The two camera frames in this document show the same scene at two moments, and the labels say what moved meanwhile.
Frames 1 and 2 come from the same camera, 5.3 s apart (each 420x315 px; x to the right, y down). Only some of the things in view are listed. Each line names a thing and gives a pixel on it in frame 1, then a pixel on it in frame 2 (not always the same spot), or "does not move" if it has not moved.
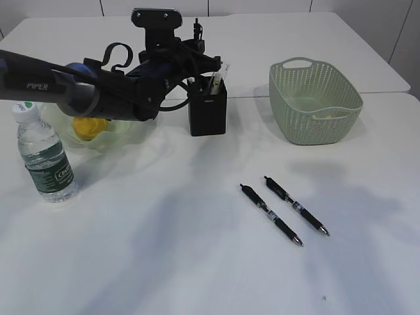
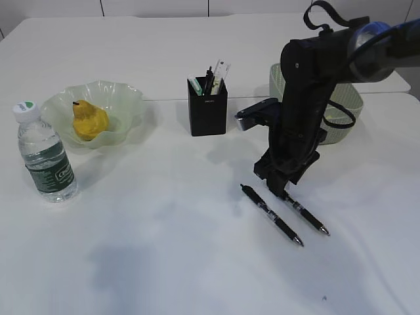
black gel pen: (197, 30) -> (210, 79)
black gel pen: (295, 205) does not move
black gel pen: (256, 199) does not move
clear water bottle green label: (44, 154) does not move
